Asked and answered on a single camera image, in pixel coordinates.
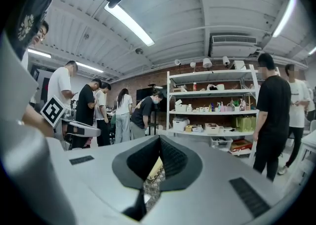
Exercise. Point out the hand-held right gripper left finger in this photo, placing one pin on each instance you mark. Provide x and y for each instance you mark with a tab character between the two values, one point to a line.
98	169

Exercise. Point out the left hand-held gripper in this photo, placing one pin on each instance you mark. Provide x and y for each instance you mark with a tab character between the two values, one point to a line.
53	110

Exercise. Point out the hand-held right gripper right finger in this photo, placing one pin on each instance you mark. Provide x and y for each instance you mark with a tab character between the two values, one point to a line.
209	182

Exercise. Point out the lattice patterned container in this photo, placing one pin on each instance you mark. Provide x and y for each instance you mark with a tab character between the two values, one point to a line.
154	184

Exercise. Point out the person's left forearm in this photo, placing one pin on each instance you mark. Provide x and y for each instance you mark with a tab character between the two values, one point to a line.
35	120

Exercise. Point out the green storage container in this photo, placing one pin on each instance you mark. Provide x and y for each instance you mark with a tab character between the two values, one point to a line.
244	123

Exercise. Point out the clear plastic bin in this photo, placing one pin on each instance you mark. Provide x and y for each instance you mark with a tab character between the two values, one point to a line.
221	143

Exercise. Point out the red flat box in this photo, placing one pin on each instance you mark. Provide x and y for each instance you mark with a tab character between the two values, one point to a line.
240	145

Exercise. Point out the wooden tray box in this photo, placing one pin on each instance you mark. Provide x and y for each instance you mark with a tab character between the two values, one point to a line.
211	128

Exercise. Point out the ceiling tube light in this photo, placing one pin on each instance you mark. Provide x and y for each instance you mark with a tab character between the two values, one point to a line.
129	24
89	67
39	53
285	15

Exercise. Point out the small yellow box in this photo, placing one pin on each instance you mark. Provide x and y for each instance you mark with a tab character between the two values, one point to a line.
188	128

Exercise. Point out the white lidded storage bin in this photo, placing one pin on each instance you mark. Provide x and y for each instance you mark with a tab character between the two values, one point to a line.
180	124

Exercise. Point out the small white storage box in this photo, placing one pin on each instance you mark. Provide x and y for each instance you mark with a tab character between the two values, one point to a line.
180	107

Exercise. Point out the red bottle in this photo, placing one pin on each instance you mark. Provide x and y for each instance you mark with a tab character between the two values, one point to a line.
194	87

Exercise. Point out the person's black printed shirt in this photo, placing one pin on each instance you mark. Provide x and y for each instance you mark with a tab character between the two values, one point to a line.
29	9

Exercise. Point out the round ceiling sensor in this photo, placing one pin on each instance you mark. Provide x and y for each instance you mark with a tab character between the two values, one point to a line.
139	51

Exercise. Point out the white table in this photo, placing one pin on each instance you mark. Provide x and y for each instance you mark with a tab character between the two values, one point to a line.
309	142

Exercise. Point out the white metal shelf rack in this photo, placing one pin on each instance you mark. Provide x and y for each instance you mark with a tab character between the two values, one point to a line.
209	73

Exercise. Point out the white lamp shade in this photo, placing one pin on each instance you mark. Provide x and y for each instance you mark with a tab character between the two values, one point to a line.
192	64
207	62
177	62
225	60

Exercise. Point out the white cardboard box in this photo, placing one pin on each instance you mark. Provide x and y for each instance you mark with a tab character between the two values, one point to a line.
239	65

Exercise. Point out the white air conditioner unit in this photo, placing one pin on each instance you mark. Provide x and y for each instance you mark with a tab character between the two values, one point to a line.
233	45

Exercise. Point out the black wall screen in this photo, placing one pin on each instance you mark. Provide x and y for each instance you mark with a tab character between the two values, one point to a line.
144	97

